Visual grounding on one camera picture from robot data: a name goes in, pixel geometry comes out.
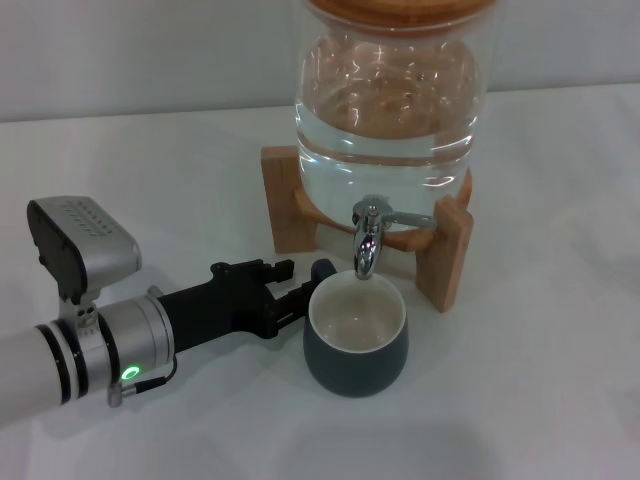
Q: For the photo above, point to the wooden jar lid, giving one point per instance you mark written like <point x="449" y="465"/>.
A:
<point x="400" y="12"/>

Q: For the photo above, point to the black ceramic cup white inside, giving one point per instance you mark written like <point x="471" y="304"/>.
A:
<point x="355" y="365"/>

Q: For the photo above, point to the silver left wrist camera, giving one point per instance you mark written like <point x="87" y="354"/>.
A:
<point x="95" y="240"/>

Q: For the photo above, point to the wooden dispenser stand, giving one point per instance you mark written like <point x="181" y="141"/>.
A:
<point x="282" y="200"/>

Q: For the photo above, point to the glass water dispenser jar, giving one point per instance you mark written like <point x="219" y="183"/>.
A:
<point x="385" y="150"/>

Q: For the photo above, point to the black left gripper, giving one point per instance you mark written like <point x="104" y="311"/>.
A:
<point x="220" y="305"/>

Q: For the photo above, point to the chrome faucet with lever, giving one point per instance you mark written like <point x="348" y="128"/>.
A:
<point x="369" y="245"/>

